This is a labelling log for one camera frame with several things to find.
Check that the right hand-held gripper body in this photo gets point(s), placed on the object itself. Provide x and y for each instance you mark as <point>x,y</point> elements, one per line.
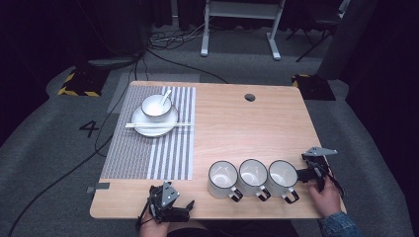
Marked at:
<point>318,164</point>

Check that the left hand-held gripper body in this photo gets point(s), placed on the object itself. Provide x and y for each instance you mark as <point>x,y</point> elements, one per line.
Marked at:
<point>166,197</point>

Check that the person's right hand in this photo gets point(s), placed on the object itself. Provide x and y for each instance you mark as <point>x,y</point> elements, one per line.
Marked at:
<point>326,200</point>

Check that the person's left hand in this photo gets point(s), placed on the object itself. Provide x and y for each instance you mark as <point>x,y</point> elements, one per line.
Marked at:
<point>152,228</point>

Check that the grey striped woven placemat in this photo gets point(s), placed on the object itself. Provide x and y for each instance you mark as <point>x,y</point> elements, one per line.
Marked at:
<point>131,158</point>

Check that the grey tape strip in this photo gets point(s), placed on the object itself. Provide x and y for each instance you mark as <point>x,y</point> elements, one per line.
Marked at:
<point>99,187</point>

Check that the white plate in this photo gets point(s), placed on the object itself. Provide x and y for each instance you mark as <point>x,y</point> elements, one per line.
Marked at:
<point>145,128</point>

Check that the white chopstick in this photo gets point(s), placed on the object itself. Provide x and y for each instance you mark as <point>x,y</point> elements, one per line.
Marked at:
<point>184,123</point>
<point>131,126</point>

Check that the black yellow striped stand base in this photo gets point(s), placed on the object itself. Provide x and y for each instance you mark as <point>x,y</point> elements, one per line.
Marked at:
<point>82,82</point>
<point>313,87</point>

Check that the white bowl dark rim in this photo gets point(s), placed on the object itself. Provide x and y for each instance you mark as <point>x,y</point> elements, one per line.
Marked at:
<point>154,108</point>

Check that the white ceramic spoon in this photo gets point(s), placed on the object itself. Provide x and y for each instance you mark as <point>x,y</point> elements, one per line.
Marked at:
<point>165,97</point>

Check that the black tripod stand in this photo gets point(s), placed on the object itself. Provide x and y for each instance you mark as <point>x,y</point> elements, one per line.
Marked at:
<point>313,36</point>

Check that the white metal desk frame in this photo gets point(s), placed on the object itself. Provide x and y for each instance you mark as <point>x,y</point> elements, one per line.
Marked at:
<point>242,10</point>

